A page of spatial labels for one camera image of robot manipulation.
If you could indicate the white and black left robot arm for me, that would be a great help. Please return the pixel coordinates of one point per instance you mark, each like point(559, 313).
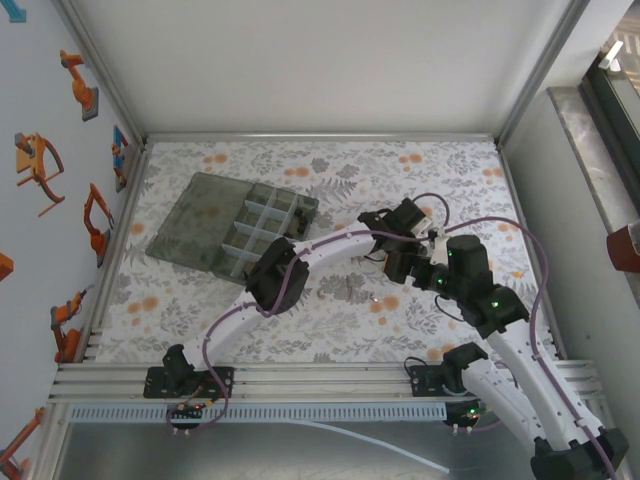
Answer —
point(330, 250)

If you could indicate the translucent grey compartment organizer box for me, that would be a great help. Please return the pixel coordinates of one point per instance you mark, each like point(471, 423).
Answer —
point(210, 220)

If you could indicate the grey stone window sill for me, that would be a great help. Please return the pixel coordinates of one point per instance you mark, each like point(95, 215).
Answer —
point(585, 135)

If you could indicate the black socket head screw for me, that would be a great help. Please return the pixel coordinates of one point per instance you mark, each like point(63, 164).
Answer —
point(301, 218)
point(298, 229)

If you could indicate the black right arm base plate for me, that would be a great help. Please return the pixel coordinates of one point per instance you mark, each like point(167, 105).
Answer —
point(420, 380)

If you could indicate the floral grey and orange mat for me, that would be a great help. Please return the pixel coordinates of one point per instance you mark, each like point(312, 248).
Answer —
point(350, 330)

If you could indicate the aluminium side rail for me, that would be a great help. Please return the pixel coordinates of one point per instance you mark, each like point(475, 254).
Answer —
point(129, 200)

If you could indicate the grey metal shelf panel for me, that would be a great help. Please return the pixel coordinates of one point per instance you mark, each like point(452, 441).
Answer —
point(250, 450)

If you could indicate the blue wall sticker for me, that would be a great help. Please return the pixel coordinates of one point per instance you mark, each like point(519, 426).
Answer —
point(17, 12)

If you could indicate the aluminium cross rail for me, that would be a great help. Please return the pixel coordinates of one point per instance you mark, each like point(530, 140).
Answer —
point(320, 137)

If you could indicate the dark window frame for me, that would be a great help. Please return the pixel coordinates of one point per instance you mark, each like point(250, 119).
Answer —
point(610, 110)

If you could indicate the aluminium mounting rails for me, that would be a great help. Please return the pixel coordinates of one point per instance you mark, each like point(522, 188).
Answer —
point(320, 382)

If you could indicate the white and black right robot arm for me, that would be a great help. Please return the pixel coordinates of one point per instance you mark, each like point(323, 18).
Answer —
point(530, 380)

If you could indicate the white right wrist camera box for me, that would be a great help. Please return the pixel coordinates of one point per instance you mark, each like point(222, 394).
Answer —
point(440, 247)

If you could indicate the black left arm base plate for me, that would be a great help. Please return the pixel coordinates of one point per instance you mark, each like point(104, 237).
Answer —
point(155, 382)

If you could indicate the aluminium frame post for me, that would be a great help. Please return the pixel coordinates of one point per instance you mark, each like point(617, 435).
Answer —
point(102, 70)
point(540, 70)

